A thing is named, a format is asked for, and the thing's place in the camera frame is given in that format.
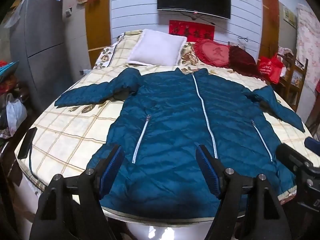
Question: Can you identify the yellow-brown wooden door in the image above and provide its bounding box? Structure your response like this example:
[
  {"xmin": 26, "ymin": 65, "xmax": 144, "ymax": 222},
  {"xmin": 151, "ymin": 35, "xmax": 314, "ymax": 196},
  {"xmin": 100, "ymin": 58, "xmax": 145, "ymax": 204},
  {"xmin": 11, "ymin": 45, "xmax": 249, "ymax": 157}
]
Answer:
[{"xmin": 85, "ymin": 0, "xmax": 112, "ymax": 68}]

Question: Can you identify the black television cable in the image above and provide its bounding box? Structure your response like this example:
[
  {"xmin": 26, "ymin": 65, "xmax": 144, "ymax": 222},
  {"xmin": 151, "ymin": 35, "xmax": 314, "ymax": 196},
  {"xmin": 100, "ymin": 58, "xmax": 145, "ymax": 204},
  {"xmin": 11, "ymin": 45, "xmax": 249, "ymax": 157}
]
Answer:
[{"xmin": 182, "ymin": 11, "xmax": 250, "ymax": 44}]

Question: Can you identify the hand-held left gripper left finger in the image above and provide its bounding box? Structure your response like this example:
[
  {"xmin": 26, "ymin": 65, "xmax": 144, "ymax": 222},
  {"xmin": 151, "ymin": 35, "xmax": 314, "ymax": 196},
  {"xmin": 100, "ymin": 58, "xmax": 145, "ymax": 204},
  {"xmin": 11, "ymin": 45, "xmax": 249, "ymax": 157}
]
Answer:
[{"xmin": 30, "ymin": 144, "xmax": 125, "ymax": 240}]

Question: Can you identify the dark charging cable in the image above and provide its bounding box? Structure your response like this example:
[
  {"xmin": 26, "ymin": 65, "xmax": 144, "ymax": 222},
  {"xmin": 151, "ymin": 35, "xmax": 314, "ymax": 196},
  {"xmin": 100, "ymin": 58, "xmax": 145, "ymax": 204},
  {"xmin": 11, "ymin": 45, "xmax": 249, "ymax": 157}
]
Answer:
[{"xmin": 28, "ymin": 150, "xmax": 47, "ymax": 189}]

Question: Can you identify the dark red pillow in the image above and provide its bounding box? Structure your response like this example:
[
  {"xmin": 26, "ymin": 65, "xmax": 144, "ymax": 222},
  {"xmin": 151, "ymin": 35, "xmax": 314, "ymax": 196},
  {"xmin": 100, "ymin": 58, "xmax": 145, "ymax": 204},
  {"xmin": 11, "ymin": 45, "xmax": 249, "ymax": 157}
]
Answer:
[{"xmin": 229, "ymin": 45, "xmax": 267, "ymax": 80}]

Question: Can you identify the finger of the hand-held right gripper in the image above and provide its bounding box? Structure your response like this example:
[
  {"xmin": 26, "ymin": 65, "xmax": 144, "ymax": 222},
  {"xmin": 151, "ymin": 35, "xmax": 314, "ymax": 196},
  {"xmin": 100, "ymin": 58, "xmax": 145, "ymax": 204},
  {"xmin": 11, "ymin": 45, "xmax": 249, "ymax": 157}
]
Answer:
[
  {"xmin": 304, "ymin": 137, "xmax": 320, "ymax": 153},
  {"xmin": 276, "ymin": 142, "xmax": 313, "ymax": 173}
]

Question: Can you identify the red shopping bag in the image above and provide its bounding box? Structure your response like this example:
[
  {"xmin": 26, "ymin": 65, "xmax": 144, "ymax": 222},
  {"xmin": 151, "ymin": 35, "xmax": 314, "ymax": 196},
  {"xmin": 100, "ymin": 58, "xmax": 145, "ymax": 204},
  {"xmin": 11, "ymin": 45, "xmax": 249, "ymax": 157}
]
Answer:
[{"xmin": 257, "ymin": 54, "xmax": 284, "ymax": 84}]

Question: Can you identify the red heart-shaped pillow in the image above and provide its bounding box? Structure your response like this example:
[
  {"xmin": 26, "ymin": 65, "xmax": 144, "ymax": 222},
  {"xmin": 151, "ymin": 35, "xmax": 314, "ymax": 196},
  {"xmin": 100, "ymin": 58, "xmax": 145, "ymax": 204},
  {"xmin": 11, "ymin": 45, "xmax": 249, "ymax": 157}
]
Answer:
[{"xmin": 194, "ymin": 39, "xmax": 232, "ymax": 68}]

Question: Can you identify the white plastic bag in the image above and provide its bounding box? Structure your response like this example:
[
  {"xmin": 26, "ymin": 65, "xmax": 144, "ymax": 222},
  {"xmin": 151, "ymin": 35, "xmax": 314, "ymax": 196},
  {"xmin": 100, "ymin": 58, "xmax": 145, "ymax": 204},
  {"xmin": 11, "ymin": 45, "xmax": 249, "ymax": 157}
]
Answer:
[{"xmin": 5, "ymin": 94, "xmax": 28, "ymax": 128}]

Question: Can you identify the pile of colourful things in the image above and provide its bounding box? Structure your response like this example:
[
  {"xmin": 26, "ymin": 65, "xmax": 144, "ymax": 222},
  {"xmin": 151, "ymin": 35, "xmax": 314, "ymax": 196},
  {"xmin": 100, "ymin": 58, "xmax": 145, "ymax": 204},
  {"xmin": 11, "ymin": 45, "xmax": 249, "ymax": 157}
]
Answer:
[{"xmin": 0, "ymin": 60, "xmax": 22, "ymax": 95}]

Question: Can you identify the white square pillow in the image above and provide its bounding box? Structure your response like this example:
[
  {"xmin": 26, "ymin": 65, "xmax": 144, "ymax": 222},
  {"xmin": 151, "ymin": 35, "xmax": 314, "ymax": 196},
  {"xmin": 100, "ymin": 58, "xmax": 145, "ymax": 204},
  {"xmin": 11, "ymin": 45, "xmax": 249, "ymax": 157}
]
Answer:
[{"xmin": 127, "ymin": 29, "xmax": 188, "ymax": 67}]

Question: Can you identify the grey refrigerator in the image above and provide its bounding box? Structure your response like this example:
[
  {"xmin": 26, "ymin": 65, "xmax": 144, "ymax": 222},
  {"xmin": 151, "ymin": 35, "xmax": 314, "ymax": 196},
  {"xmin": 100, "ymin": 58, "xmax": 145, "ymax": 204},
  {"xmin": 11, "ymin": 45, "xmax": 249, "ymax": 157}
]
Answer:
[{"xmin": 10, "ymin": 0, "xmax": 84, "ymax": 105}]

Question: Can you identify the wall calendar picture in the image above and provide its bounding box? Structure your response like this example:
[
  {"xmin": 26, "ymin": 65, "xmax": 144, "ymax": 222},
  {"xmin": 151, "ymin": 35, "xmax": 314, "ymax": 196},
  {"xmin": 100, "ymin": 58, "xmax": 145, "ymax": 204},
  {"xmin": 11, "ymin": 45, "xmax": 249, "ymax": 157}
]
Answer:
[{"xmin": 282, "ymin": 5, "xmax": 297, "ymax": 27}]

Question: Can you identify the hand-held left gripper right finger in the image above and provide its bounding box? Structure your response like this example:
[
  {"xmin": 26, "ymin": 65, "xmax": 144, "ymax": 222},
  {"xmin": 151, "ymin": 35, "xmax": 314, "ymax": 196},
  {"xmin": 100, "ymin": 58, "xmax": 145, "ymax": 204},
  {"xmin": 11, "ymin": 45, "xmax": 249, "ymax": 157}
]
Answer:
[{"xmin": 196, "ymin": 144, "xmax": 292, "ymax": 240}]

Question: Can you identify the floral pink curtain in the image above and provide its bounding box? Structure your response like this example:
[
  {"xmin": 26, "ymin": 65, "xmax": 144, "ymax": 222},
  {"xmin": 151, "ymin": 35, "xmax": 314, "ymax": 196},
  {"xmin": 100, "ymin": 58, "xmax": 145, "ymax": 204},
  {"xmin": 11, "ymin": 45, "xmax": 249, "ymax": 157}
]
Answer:
[{"xmin": 296, "ymin": 4, "xmax": 320, "ymax": 93}]

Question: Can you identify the bed with floral checked sheet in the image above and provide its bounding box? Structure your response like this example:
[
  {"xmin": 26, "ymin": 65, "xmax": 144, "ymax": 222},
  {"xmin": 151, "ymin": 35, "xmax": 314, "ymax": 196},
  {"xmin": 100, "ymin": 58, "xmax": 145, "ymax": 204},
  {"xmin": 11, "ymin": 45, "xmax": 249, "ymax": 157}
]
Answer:
[{"xmin": 14, "ymin": 29, "xmax": 320, "ymax": 233}]

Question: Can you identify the wooden chair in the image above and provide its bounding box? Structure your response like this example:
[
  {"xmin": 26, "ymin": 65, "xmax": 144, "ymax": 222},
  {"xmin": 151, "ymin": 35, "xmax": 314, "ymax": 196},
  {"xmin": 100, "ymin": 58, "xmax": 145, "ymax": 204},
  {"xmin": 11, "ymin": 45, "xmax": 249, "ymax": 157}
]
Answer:
[{"xmin": 279, "ymin": 55, "xmax": 308, "ymax": 112}]

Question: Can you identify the red wall banner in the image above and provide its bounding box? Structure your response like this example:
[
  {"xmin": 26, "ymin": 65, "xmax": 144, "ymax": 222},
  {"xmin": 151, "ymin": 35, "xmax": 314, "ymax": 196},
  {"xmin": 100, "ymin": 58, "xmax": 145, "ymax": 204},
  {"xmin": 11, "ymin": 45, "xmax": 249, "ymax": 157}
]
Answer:
[{"xmin": 169, "ymin": 20, "xmax": 215, "ymax": 40}]

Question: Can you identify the black phone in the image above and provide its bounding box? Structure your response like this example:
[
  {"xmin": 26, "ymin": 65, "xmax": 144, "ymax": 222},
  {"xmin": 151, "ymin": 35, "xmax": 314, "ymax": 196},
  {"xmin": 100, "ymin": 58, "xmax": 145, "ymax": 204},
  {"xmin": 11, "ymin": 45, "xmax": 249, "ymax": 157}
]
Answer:
[{"xmin": 17, "ymin": 127, "xmax": 38, "ymax": 159}]

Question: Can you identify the teal puffer jacket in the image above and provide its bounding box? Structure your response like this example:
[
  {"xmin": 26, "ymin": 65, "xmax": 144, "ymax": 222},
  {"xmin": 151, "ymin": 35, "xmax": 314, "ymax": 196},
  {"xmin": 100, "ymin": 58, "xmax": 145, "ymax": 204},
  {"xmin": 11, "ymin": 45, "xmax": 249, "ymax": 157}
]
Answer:
[{"xmin": 54, "ymin": 67, "xmax": 306, "ymax": 217}]

